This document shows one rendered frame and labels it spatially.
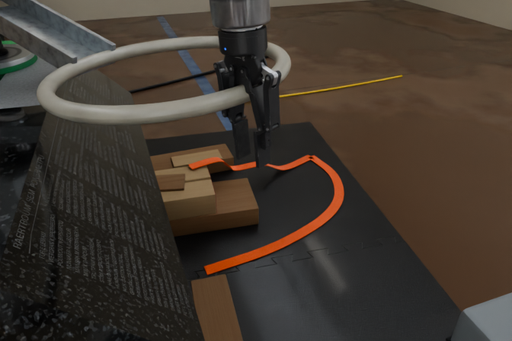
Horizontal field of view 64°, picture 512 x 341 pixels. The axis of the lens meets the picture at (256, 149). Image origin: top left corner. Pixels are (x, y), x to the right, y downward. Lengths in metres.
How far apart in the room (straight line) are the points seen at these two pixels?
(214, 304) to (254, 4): 1.00
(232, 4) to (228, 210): 1.25
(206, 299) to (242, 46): 0.95
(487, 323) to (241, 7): 0.49
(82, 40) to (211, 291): 0.84
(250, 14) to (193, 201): 1.17
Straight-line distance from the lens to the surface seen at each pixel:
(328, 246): 1.74
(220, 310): 1.36
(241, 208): 1.76
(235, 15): 0.60
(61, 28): 1.16
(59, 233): 0.69
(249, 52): 0.62
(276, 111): 0.65
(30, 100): 1.06
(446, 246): 1.90
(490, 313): 0.57
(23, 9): 1.26
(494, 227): 2.10
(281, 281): 1.59
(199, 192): 1.70
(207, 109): 0.63
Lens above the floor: 1.20
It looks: 30 degrees down
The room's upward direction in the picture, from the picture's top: straight up
